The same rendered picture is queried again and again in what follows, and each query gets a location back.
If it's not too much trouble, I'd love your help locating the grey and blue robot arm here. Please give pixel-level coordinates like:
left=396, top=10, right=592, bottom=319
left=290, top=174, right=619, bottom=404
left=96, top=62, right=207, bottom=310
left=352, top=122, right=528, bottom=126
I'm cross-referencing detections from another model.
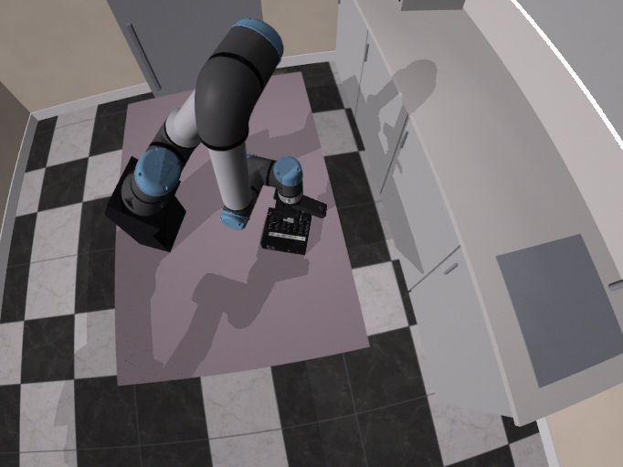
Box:
left=121, top=18, right=327, bottom=230

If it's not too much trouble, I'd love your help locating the black lighting desk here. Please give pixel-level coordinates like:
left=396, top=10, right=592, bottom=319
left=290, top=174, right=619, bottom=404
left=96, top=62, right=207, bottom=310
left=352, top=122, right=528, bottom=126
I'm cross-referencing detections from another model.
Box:
left=260, top=207, right=312, bottom=255

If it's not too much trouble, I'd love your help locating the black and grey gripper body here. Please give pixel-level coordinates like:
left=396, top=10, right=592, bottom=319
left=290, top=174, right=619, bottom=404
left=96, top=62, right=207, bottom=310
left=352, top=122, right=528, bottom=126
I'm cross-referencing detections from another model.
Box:
left=273, top=188, right=301, bottom=219

